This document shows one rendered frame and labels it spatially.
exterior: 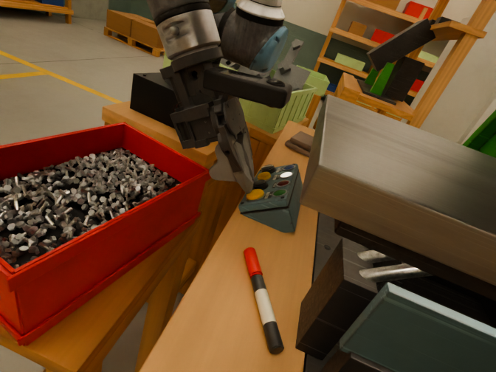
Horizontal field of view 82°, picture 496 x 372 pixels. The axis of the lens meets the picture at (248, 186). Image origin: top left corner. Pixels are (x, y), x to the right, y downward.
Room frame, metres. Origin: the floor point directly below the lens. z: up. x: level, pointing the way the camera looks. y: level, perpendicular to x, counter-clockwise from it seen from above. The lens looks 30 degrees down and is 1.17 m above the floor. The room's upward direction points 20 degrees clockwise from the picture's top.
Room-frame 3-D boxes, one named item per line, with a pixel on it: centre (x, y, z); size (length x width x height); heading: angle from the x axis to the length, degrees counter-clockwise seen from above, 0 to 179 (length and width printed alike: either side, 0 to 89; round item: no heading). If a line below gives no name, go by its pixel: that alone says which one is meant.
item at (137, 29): (5.84, 2.87, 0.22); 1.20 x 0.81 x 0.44; 78
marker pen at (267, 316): (0.23, -0.06, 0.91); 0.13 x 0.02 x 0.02; 23
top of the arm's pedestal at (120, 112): (0.82, 0.25, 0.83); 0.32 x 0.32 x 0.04; 79
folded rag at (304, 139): (0.77, -0.11, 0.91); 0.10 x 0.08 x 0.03; 162
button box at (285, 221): (0.44, -0.05, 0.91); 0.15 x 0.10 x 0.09; 174
